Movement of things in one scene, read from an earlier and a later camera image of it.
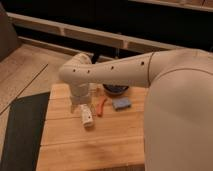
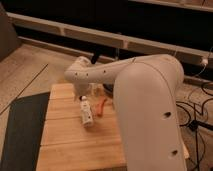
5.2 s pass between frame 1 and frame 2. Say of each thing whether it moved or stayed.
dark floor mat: stayed
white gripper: moved
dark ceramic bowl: stayed
